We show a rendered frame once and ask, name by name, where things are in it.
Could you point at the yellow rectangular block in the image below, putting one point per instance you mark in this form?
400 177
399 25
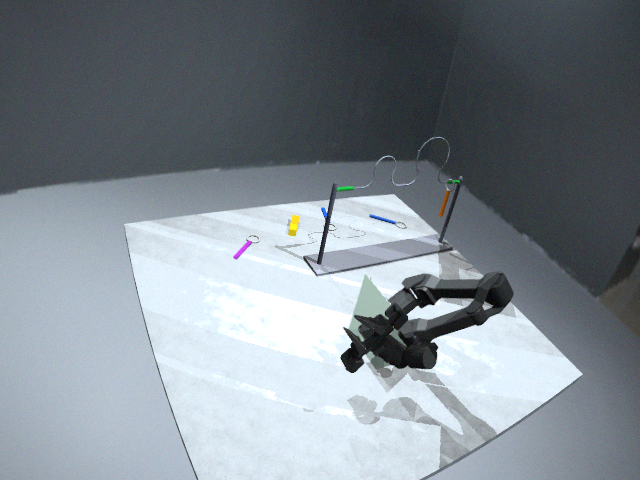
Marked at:
293 225

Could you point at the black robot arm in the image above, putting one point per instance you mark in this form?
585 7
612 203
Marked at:
418 333

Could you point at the purple stick with silver loop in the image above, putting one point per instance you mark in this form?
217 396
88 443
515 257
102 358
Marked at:
248 243

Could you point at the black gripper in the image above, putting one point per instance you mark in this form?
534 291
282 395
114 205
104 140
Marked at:
380 343

